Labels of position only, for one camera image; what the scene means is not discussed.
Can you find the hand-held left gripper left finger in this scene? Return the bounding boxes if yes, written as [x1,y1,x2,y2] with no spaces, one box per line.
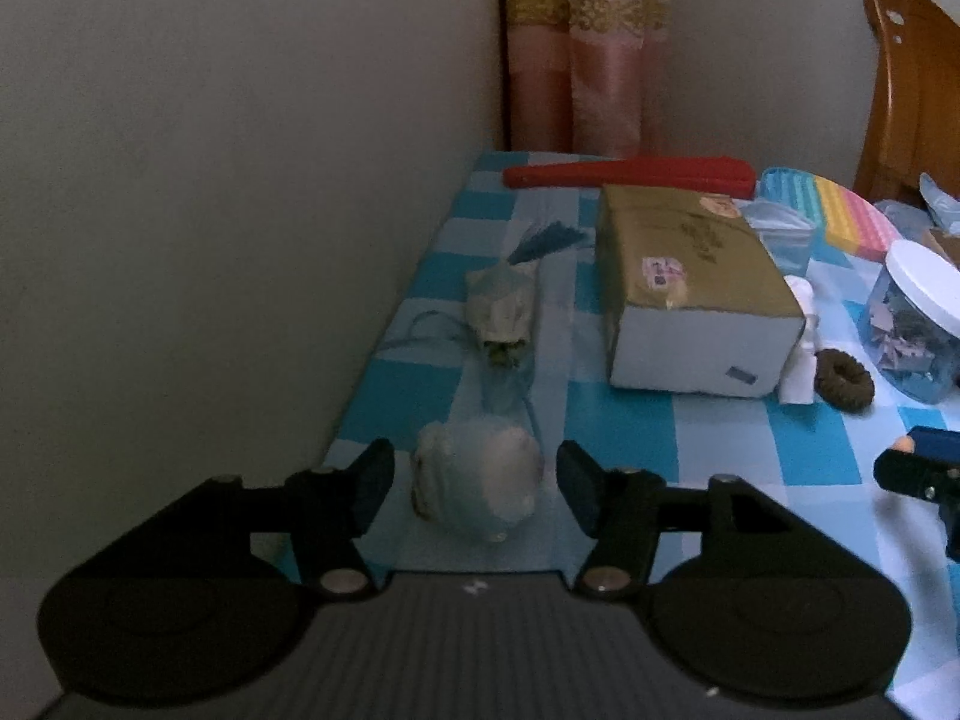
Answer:
[199,437,396,599]

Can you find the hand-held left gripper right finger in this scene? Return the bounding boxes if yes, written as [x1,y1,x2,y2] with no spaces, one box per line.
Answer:
[555,440,781,601]

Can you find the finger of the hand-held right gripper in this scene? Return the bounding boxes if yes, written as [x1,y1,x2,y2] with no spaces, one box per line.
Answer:
[874,450,960,502]
[906,426,960,460]

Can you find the blue white plush ball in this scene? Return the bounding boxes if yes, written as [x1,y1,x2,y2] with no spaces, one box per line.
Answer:
[412,420,542,545]

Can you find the brown hair scrunchie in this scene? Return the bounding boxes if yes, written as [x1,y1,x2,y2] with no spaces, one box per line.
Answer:
[814,351,875,413]

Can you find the cardboard box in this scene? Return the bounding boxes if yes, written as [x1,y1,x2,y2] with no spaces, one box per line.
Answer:
[926,227,960,269]

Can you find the patterned sachet with tassel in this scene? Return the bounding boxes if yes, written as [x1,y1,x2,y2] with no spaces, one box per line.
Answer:
[405,229,590,372]

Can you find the blue face mask pack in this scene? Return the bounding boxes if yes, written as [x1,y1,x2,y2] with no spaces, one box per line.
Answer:
[742,199,816,278]

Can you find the clear jar with white lid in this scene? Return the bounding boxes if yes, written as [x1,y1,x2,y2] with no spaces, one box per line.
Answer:
[868,240,960,404]

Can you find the blue checkered tablecloth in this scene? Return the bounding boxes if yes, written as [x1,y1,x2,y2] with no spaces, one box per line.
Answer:
[274,150,960,691]

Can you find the blue floral pillow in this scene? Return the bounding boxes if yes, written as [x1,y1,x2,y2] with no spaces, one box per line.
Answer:
[874,172,960,237]

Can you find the gold tissue pack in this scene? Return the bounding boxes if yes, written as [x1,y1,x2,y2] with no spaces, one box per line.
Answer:
[596,184,807,397]

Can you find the round rainbow pop toy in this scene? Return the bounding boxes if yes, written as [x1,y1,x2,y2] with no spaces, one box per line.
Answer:
[757,167,912,263]

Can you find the red folding fan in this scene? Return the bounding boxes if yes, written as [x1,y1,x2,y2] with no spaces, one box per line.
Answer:
[502,156,757,197]

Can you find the wooden bed headboard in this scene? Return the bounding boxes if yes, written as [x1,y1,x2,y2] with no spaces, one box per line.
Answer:
[853,0,960,207]

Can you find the pink curtain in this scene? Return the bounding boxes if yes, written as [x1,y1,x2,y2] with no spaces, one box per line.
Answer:
[499,0,674,158]

